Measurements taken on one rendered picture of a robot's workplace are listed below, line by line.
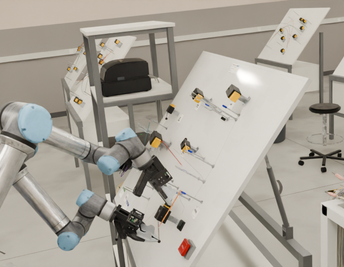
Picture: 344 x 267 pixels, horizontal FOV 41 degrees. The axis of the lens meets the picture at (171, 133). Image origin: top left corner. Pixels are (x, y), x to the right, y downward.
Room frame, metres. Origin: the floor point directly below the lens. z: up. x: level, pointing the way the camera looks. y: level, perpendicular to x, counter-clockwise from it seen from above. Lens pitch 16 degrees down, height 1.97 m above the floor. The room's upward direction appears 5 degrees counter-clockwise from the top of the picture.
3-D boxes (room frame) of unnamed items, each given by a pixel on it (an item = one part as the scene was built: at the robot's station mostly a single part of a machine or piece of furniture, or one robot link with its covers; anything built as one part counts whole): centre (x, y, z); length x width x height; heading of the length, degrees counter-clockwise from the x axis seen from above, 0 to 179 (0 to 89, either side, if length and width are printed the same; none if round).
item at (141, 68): (2.83, 0.27, 1.56); 0.30 x 0.23 x 0.19; 104
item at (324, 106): (5.02, -1.71, 0.34); 0.58 x 0.55 x 0.69; 177
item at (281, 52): (7.65, -2.07, 0.83); 1.18 x 0.72 x 1.65; 14
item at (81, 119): (5.28, 0.78, 0.83); 1.18 x 0.72 x 1.65; 17
